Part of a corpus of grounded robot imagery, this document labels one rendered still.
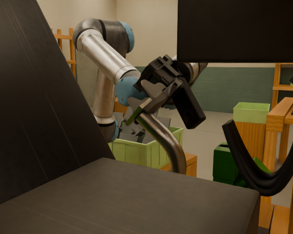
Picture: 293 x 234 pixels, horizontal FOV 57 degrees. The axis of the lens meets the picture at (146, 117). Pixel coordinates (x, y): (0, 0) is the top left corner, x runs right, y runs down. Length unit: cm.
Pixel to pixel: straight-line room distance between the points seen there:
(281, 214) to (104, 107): 74
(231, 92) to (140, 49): 318
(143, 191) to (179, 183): 4
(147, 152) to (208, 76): 665
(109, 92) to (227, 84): 675
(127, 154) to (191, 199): 119
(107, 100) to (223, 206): 93
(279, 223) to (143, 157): 68
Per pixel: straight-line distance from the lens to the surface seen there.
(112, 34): 102
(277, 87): 687
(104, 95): 111
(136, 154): 138
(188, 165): 165
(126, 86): 67
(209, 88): 791
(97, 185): 26
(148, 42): 878
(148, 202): 23
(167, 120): 158
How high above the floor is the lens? 135
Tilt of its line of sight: 11 degrees down
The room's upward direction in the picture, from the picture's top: straight up
